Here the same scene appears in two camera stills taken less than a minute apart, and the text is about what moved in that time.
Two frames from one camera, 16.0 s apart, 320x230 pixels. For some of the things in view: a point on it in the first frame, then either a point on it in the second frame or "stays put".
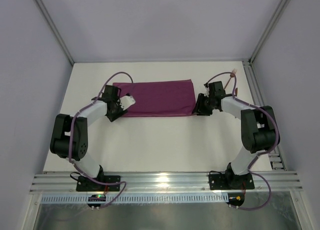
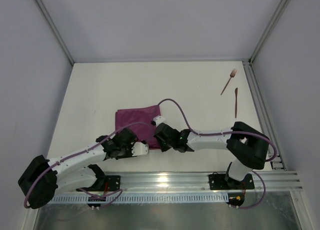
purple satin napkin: x=162 y=98 → x=146 y=115
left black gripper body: x=116 y=111 → x=127 y=142
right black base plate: x=224 y=181 stays put
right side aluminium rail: x=276 y=161 stays put
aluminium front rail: x=166 y=183 stays put
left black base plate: x=83 y=184 stays put
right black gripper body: x=201 y=105 → x=162 y=135
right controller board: x=236 y=198 stays put
